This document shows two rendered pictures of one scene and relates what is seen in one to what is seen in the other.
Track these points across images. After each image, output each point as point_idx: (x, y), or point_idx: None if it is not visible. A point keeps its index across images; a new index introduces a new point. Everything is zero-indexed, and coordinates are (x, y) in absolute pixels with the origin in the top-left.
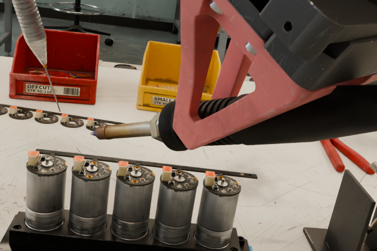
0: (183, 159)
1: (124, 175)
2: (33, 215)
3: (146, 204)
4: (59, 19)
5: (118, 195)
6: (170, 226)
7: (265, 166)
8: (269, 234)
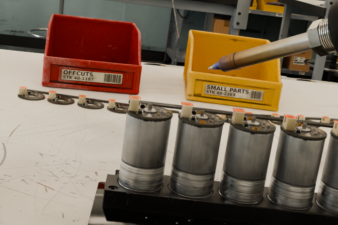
0: None
1: (241, 122)
2: (134, 172)
3: (266, 159)
4: (35, 48)
5: (234, 146)
6: (296, 185)
7: None
8: None
